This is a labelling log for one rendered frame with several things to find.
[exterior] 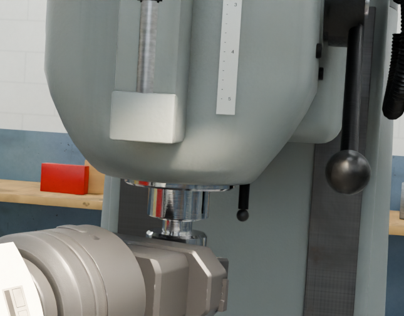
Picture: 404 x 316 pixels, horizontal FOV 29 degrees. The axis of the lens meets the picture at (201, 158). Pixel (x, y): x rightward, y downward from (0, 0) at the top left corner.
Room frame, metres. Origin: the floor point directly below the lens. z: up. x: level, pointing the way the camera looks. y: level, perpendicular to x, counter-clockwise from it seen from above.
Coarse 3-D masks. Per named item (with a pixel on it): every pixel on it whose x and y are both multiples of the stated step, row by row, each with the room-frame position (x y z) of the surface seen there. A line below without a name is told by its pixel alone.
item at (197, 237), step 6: (156, 228) 0.61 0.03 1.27; (150, 234) 0.59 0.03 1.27; (156, 234) 0.58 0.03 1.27; (162, 234) 0.58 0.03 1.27; (168, 234) 0.58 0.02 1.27; (174, 234) 0.58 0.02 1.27; (180, 234) 0.59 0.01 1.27; (186, 234) 0.59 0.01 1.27; (192, 234) 0.59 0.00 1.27; (198, 234) 0.59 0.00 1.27; (204, 234) 0.60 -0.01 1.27; (168, 240) 0.58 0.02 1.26; (174, 240) 0.58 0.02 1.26; (180, 240) 0.58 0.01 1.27; (186, 240) 0.58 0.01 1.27; (192, 240) 0.58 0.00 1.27; (198, 240) 0.59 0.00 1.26; (204, 240) 0.59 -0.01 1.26
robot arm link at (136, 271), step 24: (96, 240) 0.48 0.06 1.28; (120, 240) 0.49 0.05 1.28; (144, 240) 0.56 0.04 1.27; (96, 264) 0.45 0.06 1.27; (120, 264) 0.47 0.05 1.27; (144, 264) 0.50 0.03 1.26; (168, 264) 0.51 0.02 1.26; (192, 264) 0.53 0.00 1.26; (216, 264) 0.54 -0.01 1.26; (120, 288) 0.46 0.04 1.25; (144, 288) 0.48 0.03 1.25; (168, 288) 0.51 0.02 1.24; (192, 288) 0.53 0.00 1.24; (216, 288) 0.53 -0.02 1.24; (120, 312) 0.46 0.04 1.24; (144, 312) 0.48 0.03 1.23; (168, 312) 0.51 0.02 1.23; (192, 312) 0.53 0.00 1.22; (216, 312) 0.55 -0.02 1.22
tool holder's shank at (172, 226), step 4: (164, 220) 0.60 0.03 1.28; (168, 220) 0.59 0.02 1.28; (172, 220) 0.59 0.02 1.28; (176, 220) 0.59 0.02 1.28; (164, 224) 0.60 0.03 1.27; (168, 224) 0.59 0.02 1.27; (172, 224) 0.59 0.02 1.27; (176, 224) 0.59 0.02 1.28; (180, 224) 0.59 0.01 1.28; (184, 224) 0.59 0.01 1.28; (188, 224) 0.59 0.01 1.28; (164, 228) 0.60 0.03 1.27; (168, 228) 0.59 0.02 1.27; (172, 228) 0.59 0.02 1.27; (176, 228) 0.59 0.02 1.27; (180, 228) 0.59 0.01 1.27; (184, 228) 0.59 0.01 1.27; (188, 228) 0.59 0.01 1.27; (168, 232) 0.59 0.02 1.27; (172, 232) 0.59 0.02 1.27; (176, 232) 0.59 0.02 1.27; (180, 232) 0.59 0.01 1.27; (184, 232) 0.59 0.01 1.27; (188, 232) 0.59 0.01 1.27
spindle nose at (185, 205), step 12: (156, 192) 0.58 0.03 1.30; (168, 192) 0.58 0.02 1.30; (180, 192) 0.58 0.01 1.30; (192, 192) 0.58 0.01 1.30; (204, 192) 0.59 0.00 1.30; (156, 204) 0.58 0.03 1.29; (168, 204) 0.58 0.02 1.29; (180, 204) 0.58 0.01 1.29; (192, 204) 0.58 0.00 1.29; (204, 204) 0.59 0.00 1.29; (156, 216) 0.58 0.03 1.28; (168, 216) 0.58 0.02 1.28; (180, 216) 0.58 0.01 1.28; (192, 216) 0.58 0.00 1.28; (204, 216) 0.59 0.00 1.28
